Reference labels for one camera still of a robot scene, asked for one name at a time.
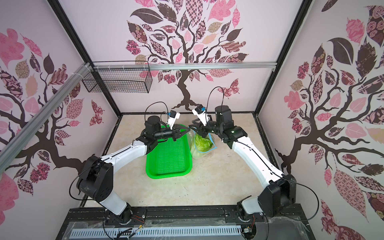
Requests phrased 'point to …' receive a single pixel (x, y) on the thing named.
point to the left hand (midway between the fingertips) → (190, 130)
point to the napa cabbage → (200, 145)
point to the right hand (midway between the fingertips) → (193, 121)
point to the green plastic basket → (170, 158)
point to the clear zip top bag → (204, 155)
